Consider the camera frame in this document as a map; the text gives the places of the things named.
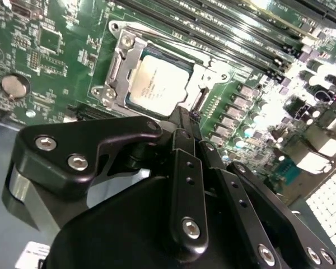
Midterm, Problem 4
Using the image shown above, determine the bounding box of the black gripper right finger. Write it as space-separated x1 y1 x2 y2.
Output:
188 109 336 269

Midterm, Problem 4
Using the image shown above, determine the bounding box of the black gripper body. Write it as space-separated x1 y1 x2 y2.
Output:
41 175 269 269

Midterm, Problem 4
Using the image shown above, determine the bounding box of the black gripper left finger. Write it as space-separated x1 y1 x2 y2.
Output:
1 106 211 264

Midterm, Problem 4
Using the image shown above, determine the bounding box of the metal socket cover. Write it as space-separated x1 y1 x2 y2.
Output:
103 29 233 113

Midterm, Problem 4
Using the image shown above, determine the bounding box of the silver CPU plate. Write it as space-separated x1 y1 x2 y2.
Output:
125 54 198 117

